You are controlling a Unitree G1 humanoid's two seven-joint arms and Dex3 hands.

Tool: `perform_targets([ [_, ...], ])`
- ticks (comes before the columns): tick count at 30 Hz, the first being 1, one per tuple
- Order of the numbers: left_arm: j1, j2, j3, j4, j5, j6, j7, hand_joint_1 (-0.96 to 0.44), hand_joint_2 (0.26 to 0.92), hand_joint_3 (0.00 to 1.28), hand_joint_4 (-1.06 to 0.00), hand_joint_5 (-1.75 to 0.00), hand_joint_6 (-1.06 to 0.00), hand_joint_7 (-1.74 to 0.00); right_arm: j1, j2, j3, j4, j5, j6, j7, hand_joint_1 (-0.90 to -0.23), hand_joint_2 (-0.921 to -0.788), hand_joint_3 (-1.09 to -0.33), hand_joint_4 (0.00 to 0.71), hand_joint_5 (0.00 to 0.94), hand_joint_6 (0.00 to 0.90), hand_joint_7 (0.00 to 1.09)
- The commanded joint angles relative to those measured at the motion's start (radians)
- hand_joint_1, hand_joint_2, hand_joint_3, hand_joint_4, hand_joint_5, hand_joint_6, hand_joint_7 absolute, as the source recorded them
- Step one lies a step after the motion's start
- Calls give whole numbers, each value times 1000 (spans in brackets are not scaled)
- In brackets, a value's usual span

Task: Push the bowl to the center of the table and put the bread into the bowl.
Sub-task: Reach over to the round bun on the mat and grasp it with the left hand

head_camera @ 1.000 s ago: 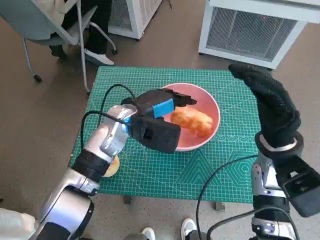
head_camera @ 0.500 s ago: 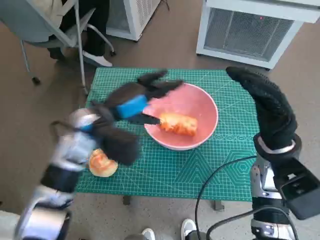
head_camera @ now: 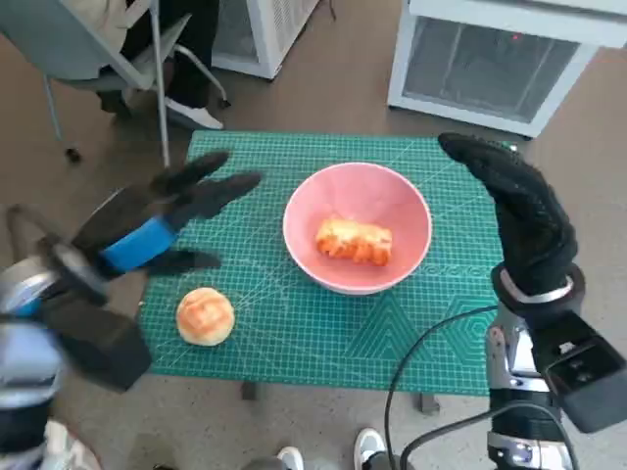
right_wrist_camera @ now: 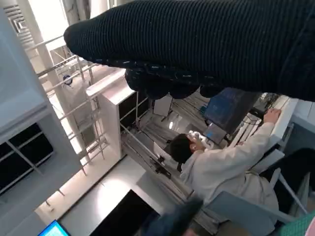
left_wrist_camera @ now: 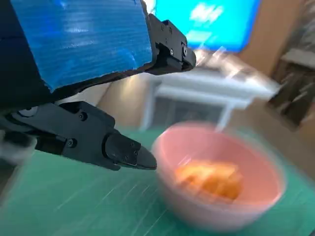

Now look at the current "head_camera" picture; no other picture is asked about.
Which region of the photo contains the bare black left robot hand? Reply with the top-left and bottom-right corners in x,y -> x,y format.
71,150 -> 264,281

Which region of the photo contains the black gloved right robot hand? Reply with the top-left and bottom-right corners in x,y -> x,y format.
437,131 -> 579,298

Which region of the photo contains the round toy bread bun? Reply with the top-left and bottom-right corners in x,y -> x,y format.
175,287 -> 236,347

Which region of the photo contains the long orange toy bread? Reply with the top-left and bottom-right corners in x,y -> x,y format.
314,217 -> 395,267

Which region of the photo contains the pink bowl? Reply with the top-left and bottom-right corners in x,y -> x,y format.
282,163 -> 433,296

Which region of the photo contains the white cabinet with red light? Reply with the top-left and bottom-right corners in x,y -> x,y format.
386,0 -> 627,141

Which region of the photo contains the seated person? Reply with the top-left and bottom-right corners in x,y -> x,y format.
82,0 -> 226,131

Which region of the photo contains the green cutting mat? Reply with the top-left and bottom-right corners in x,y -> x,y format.
138,129 -> 523,397

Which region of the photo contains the grey chair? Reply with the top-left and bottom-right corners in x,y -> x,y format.
0,0 -> 231,167

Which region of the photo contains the white plastic bag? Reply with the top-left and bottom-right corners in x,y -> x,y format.
43,419 -> 102,470

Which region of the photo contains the white mesh cabinet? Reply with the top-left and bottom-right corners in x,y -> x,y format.
210,0 -> 319,79

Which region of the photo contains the person's foot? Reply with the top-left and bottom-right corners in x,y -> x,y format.
353,428 -> 387,470
276,446 -> 305,470

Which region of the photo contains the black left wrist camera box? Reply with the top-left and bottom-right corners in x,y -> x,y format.
41,288 -> 153,393

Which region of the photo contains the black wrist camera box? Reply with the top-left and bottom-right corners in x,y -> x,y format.
531,310 -> 627,435
41,288 -> 153,393

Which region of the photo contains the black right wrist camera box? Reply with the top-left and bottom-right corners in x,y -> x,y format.
531,310 -> 627,435

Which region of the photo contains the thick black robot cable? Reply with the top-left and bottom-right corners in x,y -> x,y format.
399,405 -> 574,470

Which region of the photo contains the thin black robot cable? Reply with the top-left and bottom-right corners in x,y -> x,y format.
384,305 -> 499,470

